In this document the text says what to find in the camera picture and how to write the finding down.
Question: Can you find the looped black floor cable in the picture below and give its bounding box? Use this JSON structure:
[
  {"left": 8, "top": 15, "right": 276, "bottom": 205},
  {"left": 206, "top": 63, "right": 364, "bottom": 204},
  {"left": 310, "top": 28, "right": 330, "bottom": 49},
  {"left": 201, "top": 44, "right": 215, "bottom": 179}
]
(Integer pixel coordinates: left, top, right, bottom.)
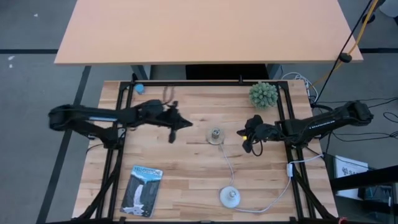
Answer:
[{"left": 382, "top": 111, "right": 398, "bottom": 124}]

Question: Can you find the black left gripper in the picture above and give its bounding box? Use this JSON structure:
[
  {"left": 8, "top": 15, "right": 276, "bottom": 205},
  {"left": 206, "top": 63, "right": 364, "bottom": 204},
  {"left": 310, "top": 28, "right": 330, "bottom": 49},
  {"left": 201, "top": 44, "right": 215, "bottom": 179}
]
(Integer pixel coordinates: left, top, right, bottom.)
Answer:
[{"left": 154, "top": 101, "right": 193, "bottom": 144}]

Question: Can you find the black aluminium table frame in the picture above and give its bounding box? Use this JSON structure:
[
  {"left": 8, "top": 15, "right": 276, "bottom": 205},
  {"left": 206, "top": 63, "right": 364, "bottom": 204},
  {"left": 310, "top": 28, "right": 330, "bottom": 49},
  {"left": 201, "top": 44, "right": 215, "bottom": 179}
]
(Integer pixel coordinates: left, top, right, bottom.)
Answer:
[{"left": 71, "top": 73, "right": 341, "bottom": 224}]

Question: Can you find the right wrist cable loop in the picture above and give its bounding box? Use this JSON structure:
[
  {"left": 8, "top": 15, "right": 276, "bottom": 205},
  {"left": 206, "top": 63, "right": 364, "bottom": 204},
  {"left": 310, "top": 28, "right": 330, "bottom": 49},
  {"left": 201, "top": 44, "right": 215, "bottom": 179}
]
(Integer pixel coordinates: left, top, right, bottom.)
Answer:
[{"left": 251, "top": 141, "right": 264, "bottom": 157}]

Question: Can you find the left wrist cable loop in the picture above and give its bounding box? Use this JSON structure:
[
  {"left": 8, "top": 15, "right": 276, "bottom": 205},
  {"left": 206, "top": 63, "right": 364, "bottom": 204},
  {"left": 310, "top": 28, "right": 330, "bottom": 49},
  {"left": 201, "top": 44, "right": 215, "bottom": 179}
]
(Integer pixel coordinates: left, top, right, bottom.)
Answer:
[{"left": 163, "top": 86, "right": 175, "bottom": 105}]

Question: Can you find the bundle of white cables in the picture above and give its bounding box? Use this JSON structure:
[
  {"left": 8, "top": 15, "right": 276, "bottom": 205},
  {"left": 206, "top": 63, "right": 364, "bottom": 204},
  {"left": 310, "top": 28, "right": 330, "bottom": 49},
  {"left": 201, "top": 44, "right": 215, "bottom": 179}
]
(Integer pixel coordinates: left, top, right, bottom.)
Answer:
[{"left": 281, "top": 72, "right": 320, "bottom": 103}]

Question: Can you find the thick black cable loop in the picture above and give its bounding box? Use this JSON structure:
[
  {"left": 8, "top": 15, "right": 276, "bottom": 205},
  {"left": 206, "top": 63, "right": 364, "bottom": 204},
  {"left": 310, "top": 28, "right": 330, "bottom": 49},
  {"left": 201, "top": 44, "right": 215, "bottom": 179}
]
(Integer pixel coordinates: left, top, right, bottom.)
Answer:
[{"left": 310, "top": 103, "right": 335, "bottom": 112}]

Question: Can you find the long black hanging cable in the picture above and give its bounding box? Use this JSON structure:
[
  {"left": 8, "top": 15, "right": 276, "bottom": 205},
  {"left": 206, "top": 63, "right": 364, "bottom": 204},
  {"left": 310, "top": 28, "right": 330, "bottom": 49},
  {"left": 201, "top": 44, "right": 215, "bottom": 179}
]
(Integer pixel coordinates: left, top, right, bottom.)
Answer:
[{"left": 314, "top": 0, "right": 374, "bottom": 104}]

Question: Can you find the green spiky succulent plant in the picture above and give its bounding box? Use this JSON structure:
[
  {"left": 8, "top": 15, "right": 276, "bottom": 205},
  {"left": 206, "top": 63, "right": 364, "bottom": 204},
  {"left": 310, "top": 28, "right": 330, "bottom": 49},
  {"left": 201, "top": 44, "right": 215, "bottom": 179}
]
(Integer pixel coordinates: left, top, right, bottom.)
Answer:
[{"left": 248, "top": 82, "right": 279, "bottom": 110}]

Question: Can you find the wrist cable loop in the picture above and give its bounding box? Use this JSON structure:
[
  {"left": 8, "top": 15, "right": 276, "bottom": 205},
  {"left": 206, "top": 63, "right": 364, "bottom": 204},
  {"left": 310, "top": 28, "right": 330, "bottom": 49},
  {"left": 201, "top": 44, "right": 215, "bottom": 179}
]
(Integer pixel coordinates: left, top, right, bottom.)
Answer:
[
  {"left": 163, "top": 86, "right": 175, "bottom": 105},
  {"left": 251, "top": 141, "right": 264, "bottom": 157}
]

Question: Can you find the round lamp socket base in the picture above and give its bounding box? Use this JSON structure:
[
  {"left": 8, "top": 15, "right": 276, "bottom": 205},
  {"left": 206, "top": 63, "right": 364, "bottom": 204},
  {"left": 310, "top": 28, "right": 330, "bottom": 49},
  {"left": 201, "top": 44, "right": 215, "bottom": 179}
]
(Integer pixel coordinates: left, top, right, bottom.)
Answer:
[{"left": 205, "top": 126, "right": 224, "bottom": 146}]

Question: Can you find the dark box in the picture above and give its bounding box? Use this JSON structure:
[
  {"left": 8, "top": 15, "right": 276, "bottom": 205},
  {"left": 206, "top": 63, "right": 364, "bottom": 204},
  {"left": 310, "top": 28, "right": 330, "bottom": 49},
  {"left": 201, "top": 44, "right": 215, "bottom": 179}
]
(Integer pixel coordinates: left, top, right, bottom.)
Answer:
[{"left": 357, "top": 185, "right": 398, "bottom": 206}]

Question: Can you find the black furniture bar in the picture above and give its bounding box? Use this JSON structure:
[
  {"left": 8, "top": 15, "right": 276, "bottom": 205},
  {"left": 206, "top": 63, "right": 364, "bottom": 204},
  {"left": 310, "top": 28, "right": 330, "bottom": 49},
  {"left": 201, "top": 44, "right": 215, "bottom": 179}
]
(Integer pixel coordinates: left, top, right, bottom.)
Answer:
[{"left": 330, "top": 164, "right": 398, "bottom": 192}]

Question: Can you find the yellow cable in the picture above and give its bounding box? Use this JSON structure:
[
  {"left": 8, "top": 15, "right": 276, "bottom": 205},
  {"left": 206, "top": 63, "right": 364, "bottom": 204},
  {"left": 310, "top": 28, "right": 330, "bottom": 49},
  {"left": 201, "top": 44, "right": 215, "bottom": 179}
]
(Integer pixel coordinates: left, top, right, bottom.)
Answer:
[{"left": 312, "top": 0, "right": 380, "bottom": 86}]

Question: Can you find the peach-coloured desk top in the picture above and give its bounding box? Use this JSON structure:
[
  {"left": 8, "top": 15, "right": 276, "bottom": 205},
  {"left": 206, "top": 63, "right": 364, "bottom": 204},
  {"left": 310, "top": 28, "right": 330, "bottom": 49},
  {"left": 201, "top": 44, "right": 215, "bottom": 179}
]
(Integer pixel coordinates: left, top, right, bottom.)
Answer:
[{"left": 53, "top": 0, "right": 364, "bottom": 65}]

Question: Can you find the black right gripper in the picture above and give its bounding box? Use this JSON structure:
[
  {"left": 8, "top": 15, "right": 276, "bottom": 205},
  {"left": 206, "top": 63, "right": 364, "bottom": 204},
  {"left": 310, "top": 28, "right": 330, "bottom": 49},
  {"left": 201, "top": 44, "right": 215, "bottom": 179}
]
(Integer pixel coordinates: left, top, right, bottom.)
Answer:
[{"left": 236, "top": 114, "right": 280, "bottom": 153}]

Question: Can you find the white printed box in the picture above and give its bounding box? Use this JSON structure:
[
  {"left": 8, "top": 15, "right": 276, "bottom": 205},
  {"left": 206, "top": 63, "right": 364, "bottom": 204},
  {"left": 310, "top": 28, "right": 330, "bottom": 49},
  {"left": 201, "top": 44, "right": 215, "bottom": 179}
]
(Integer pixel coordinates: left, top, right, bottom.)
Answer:
[{"left": 334, "top": 155, "right": 369, "bottom": 200}]

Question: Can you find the white lamp power cord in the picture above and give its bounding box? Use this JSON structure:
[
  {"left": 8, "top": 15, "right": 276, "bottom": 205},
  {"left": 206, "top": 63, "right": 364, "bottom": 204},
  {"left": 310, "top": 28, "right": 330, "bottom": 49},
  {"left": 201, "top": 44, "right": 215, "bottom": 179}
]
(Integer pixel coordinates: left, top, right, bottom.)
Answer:
[{"left": 219, "top": 143, "right": 325, "bottom": 214}]

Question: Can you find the grey desk leg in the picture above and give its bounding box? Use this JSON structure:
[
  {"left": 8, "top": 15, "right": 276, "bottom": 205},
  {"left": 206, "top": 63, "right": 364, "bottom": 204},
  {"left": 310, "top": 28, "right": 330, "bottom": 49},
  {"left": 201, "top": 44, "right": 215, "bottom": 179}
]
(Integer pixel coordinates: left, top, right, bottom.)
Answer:
[
  {"left": 267, "top": 63, "right": 280, "bottom": 80},
  {"left": 130, "top": 64, "right": 150, "bottom": 81}
]

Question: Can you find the white lightbulb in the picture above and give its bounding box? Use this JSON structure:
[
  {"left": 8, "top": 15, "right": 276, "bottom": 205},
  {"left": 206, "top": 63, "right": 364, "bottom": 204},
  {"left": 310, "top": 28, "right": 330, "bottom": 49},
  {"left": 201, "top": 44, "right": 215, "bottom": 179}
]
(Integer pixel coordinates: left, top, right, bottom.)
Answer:
[{"left": 219, "top": 185, "right": 241, "bottom": 208}]

